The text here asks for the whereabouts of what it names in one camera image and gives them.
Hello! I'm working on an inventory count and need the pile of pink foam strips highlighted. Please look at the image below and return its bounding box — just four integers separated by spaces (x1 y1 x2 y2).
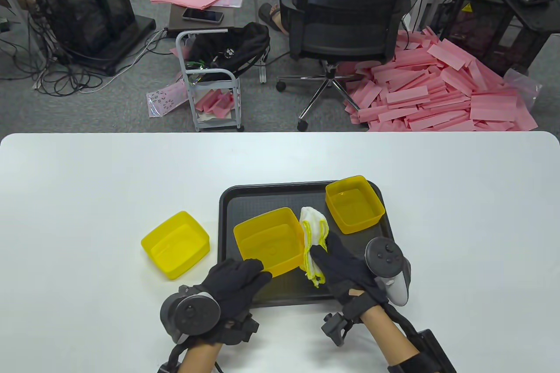
343 27 539 132

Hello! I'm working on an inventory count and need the person's right forearm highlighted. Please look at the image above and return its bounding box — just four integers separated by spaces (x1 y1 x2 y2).
361 303 420 373

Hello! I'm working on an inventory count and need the person's left hand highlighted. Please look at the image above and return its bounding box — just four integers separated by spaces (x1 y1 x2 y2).
192 258 273 345

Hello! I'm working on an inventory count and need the black mesh office chair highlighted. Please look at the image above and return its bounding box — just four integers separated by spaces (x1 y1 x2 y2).
276 0 428 132

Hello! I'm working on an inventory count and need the white yellow dish cloth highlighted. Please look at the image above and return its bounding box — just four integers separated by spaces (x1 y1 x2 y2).
300 206 330 289

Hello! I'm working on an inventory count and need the black sensor cable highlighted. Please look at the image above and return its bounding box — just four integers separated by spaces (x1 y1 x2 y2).
168 340 193 367
385 303 416 338

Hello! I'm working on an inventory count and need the white rolling cart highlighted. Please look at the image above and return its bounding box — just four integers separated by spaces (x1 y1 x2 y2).
176 28 245 132

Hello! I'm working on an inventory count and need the person's left forearm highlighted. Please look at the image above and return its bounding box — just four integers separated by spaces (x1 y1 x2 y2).
177 342 224 373

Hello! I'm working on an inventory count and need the black bag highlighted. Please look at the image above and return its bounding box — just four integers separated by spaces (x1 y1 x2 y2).
186 22 270 83

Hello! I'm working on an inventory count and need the person's right hand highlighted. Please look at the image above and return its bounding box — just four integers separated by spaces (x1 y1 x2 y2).
308 231 390 323

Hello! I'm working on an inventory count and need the black smartphone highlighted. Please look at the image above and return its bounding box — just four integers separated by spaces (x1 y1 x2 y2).
182 8 224 24

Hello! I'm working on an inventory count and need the tangle of floor cables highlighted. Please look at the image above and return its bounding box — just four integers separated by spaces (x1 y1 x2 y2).
0 6 175 96

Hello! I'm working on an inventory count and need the pink foam strips bundle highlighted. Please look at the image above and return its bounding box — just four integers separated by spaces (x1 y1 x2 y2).
195 89 235 120

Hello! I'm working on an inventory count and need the printed plastic bag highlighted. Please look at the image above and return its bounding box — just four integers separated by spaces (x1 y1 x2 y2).
147 80 189 119

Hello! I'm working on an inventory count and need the black arm strap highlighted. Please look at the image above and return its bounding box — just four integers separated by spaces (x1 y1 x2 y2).
387 351 434 373

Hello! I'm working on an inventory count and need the clear crumpled plastic bag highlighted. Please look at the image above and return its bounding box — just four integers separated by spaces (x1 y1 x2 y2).
503 68 543 113

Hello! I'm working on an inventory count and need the black plastic tray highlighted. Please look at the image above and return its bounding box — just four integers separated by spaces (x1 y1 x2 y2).
217 181 396 308

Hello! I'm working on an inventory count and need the yellow plastic food container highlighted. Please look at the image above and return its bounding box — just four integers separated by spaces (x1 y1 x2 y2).
233 208 305 277
325 175 386 234
141 211 210 280

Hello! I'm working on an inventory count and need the black keyboard stand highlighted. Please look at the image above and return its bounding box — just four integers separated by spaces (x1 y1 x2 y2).
494 0 560 76

